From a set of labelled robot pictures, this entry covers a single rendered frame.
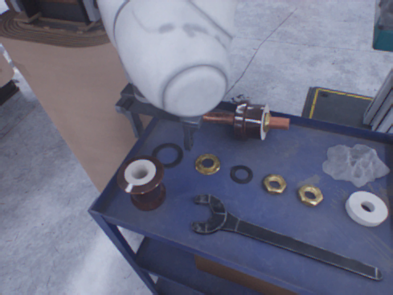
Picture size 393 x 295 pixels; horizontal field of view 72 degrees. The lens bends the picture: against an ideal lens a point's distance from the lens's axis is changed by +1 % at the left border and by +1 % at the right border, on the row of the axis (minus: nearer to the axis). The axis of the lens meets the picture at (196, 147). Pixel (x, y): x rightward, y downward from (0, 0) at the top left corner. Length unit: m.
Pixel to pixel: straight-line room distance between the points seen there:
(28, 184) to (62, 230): 0.45
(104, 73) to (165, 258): 0.62
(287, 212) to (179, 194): 0.24
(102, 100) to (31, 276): 1.11
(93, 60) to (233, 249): 0.59
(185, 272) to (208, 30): 0.79
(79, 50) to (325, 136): 0.69
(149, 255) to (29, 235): 1.00
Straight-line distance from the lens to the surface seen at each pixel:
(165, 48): 0.28
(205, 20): 0.30
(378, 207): 0.69
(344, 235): 0.65
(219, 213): 0.60
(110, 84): 0.85
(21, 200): 2.02
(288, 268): 0.59
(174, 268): 0.96
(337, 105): 1.81
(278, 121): 0.68
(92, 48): 0.80
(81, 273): 1.62
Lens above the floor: 1.43
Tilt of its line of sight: 50 degrees down
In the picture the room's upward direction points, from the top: 5 degrees counter-clockwise
